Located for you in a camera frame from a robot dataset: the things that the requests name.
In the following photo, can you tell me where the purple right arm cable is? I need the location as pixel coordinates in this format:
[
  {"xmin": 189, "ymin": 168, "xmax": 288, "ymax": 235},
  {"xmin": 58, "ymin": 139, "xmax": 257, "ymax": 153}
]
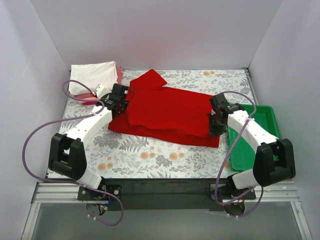
[{"xmin": 214, "ymin": 91, "xmax": 265, "ymax": 219}]

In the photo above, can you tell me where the floral patterned table cloth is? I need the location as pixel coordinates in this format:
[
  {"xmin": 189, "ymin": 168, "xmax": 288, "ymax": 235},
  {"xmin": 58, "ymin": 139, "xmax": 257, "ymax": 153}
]
[{"xmin": 47, "ymin": 69, "xmax": 259, "ymax": 179}]

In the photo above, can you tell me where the green plastic tray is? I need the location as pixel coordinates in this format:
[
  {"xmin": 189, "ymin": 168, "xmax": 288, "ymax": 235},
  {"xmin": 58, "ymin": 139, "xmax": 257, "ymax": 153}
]
[{"xmin": 229, "ymin": 105, "xmax": 281, "ymax": 172}]

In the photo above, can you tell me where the red t shirt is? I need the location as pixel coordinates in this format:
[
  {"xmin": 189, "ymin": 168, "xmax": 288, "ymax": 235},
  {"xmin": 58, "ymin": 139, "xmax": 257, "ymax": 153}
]
[{"xmin": 108, "ymin": 69, "xmax": 220, "ymax": 148}]

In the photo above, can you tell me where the folded white t shirt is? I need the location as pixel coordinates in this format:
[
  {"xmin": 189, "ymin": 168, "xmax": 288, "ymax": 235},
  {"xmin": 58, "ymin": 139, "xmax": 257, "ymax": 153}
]
[{"xmin": 70, "ymin": 61, "xmax": 118, "ymax": 91}]

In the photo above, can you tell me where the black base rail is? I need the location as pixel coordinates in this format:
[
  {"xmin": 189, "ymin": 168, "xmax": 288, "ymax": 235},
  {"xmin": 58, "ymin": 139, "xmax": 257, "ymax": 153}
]
[{"xmin": 77, "ymin": 177, "xmax": 256, "ymax": 211}]

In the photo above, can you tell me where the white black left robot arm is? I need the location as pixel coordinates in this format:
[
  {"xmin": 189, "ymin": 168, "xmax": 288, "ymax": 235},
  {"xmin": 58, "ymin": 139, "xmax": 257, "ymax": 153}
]
[{"xmin": 48, "ymin": 83, "xmax": 131, "ymax": 200}]

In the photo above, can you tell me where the aluminium frame rail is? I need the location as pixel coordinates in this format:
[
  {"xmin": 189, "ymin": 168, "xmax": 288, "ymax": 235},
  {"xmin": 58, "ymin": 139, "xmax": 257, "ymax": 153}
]
[{"xmin": 21, "ymin": 181, "xmax": 86, "ymax": 240}]

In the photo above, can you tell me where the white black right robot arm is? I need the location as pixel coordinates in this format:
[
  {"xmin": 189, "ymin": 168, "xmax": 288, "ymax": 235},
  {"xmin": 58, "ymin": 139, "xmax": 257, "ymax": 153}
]
[{"xmin": 208, "ymin": 92, "xmax": 296, "ymax": 199}]

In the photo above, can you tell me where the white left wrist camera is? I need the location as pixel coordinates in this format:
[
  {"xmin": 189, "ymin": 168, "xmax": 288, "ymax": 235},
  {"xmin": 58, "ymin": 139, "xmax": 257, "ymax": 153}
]
[{"xmin": 93, "ymin": 84, "xmax": 112, "ymax": 99}]

